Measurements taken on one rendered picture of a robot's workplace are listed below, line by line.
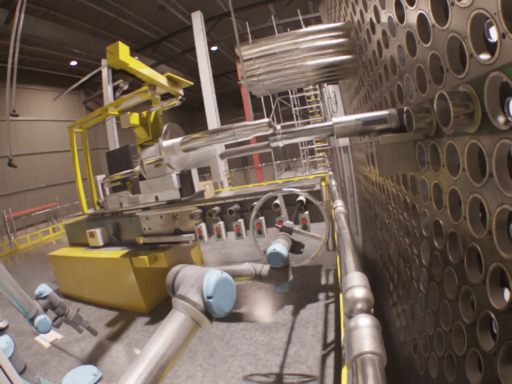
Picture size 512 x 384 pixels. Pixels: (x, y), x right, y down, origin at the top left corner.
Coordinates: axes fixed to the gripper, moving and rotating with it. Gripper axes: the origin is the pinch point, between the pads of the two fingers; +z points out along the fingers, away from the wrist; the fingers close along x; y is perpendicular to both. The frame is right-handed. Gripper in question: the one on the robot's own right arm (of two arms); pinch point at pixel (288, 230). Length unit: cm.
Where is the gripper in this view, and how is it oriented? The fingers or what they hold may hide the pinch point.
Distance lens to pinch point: 119.4
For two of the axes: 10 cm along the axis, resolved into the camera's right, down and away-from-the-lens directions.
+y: -9.4, -2.7, 2.1
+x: -2.2, 9.5, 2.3
